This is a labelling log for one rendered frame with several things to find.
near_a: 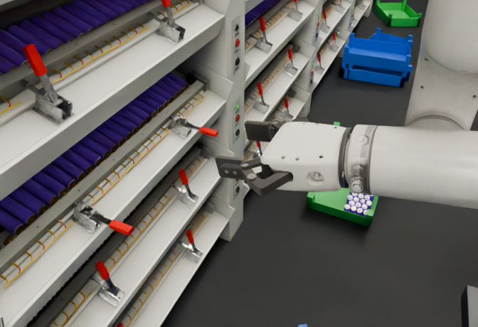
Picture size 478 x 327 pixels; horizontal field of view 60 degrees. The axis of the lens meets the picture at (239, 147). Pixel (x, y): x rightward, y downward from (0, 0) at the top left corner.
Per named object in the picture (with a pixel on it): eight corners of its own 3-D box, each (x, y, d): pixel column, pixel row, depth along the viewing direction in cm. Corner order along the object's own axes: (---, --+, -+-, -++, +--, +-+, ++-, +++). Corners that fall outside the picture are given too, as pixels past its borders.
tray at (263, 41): (310, 18, 147) (328, -18, 138) (238, 96, 103) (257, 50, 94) (261, -9, 149) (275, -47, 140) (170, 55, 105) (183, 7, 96)
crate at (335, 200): (370, 227, 127) (373, 216, 120) (306, 207, 134) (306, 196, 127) (392, 148, 141) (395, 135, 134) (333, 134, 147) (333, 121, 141)
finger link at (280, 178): (285, 200, 48) (243, 192, 50) (309, 162, 53) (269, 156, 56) (284, 192, 47) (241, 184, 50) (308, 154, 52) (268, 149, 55)
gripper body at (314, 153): (349, 209, 49) (262, 196, 54) (366, 160, 56) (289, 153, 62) (346, 156, 45) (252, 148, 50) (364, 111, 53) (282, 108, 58)
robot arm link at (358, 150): (368, 212, 49) (343, 207, 50) (381, 168, 55) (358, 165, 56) (366, 153, 44) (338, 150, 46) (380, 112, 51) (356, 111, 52)
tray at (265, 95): (304, 67, 159) (321, 38, 149) (238, 156, 115) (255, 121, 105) (259, 42, 161) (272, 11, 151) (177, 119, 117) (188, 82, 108)
